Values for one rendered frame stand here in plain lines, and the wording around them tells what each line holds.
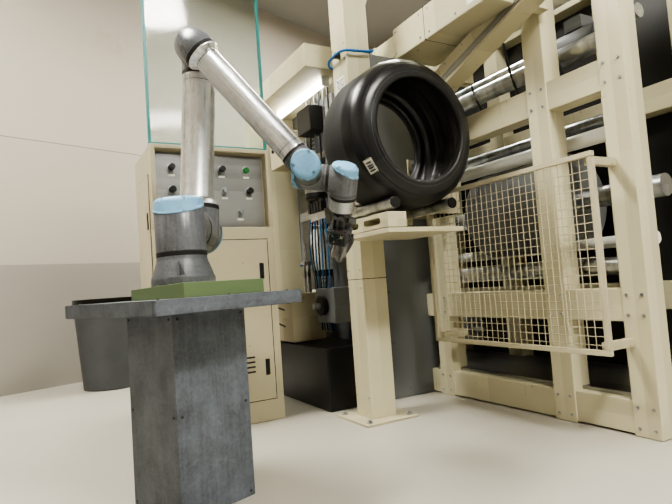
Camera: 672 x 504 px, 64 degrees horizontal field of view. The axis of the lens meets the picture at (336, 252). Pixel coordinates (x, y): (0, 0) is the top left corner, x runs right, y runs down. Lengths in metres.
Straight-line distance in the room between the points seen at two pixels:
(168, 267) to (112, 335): 2.35
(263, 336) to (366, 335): 0.49
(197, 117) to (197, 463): 1.08
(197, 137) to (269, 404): 1.29
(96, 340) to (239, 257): 1.71
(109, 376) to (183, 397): 2.45
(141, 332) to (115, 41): 3.84
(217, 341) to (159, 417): 0.26
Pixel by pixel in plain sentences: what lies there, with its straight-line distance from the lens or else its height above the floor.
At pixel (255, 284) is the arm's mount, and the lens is 1.67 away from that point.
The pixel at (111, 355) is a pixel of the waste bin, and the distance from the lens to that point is 3.97.
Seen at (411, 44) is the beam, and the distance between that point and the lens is 2.62.
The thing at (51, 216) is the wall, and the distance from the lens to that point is 4.58.
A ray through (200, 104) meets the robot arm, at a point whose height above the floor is 1.24.
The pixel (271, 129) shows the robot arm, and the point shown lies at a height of 1.10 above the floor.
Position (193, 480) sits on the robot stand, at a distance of 1.63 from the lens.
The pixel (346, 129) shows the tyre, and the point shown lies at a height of 1.18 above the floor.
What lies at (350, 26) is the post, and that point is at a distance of 2.66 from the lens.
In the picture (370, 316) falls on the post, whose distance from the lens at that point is 2.39.
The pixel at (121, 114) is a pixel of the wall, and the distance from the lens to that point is 5.02.
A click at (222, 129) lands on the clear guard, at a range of 2.63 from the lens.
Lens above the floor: 0.61
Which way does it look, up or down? 3 degrees up
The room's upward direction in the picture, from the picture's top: 4 degrees counter-clockwise
